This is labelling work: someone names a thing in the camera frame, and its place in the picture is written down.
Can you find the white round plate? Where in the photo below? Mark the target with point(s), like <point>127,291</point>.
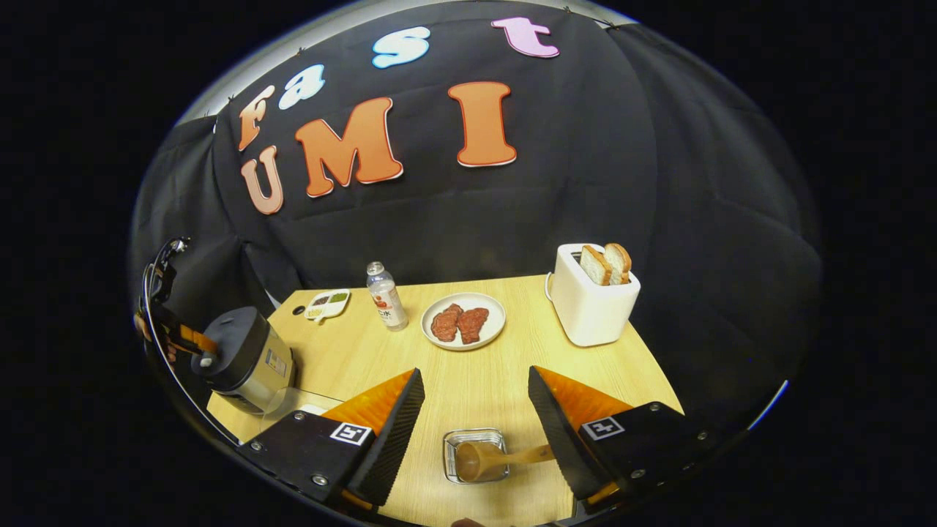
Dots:
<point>498,322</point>

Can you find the red meat slice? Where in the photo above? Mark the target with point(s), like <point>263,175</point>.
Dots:
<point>446,323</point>
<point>473,325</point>

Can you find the clear glass chopstick holder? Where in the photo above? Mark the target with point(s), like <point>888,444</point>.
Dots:
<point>454,439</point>

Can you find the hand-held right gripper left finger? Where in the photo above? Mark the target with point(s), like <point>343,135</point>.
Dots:
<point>392,446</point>

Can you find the clear drink bottle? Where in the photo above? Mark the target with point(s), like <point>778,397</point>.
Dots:
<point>386,296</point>

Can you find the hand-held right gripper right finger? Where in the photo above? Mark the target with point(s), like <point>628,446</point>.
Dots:
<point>560,439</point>

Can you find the black backdrop cloth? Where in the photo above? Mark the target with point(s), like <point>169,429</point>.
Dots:
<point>585,183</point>

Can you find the wooden spoon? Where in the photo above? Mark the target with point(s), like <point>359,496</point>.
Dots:
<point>476,461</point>

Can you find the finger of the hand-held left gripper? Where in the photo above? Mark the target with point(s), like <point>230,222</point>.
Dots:
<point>196,339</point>

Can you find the white divided grain dish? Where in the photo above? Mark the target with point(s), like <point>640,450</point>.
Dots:
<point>327,304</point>

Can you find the black rice cooker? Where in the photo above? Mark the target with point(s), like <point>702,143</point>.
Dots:
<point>241,344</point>

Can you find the toast slice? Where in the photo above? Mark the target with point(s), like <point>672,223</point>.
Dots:
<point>619,262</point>
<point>595,265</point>

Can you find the white toaster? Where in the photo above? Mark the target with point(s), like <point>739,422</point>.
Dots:
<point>593,311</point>

